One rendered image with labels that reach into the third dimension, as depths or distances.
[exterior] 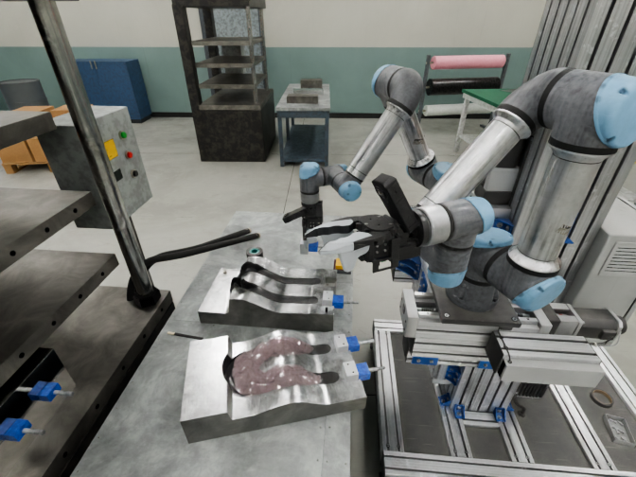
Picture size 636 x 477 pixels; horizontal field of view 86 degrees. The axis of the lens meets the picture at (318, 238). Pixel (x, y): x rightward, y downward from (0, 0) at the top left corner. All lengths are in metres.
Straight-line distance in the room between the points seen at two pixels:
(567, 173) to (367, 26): 6.79
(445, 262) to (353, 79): 6.91
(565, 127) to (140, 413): 1.27
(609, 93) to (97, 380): 1.49
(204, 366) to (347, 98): 6.87
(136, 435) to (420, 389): 1.29
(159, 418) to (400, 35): 7.18
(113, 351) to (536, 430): 1.79
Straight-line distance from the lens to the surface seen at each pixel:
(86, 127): 1.27
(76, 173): 1.51
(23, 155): 6.08
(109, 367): 1.41
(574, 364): 1.25
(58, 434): 1.33
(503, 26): 8.11
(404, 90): 1.24
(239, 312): 1.30
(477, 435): 1.89
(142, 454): 1.16
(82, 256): 1.51
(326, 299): 1.25
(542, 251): 0.93
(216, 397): 1.05
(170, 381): 1.26
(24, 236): 1.18
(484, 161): 0.85
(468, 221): 0.69
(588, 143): 0.83
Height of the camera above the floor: 1.77
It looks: 33 degrees down
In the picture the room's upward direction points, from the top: straight up
